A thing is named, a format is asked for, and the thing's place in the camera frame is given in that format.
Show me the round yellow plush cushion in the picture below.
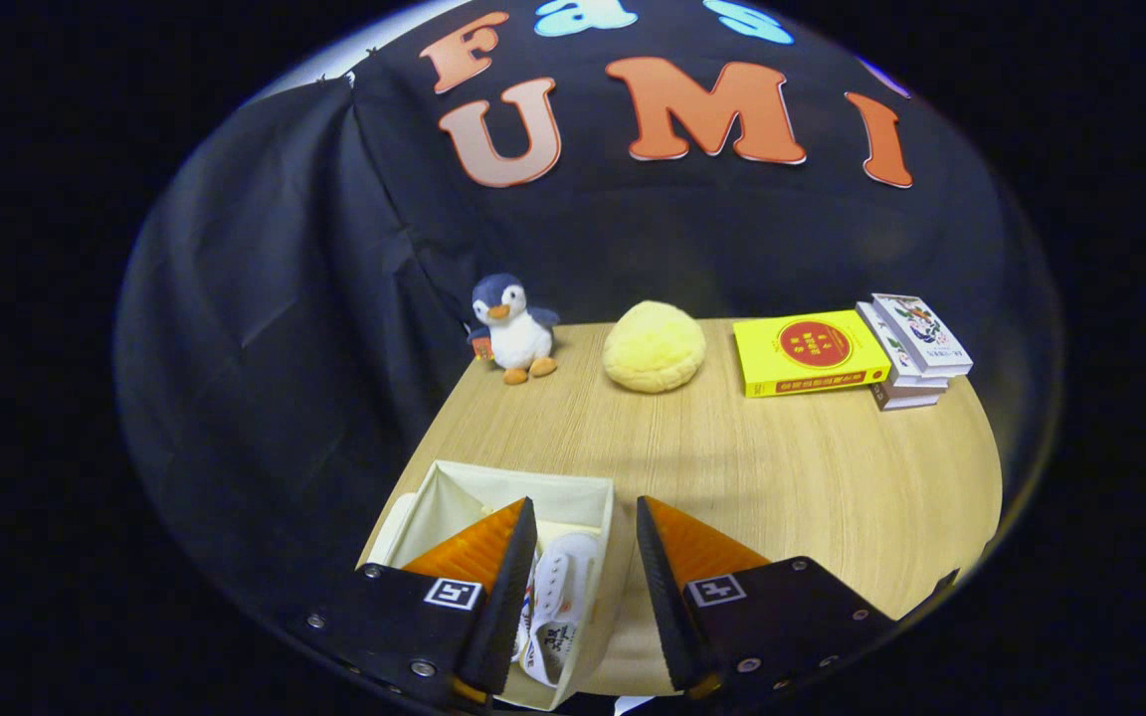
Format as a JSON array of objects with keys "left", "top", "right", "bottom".
[{"left": 602, "top": 300, "right": 707, "bottom": 395}]

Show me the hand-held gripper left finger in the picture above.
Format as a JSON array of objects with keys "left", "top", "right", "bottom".
[{"left": 285, "top": 497, "right": 540, "bottom": 710}]

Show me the penguin plush toy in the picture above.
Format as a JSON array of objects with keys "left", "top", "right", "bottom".
[{"left": 466, "top": 273, "right": 562, "bottom": 386}]

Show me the white floral cover book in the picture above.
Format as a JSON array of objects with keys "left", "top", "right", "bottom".
[{"left": 871, "top": 292, "right": 974, "bottom": 378}]

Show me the yellow book with red circle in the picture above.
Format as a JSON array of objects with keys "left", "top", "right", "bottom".
[{"left": 732, "top": 309, "right": 893, "bottom": 399}]

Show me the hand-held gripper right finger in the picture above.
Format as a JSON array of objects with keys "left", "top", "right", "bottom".
[{"left": 636, "top": 495, "right": 898, "bottom": 703}]

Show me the cream fabric storage box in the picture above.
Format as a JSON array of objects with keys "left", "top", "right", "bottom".
[{"left": 359, "top": 460, "right": 636, "bottom": 713}]

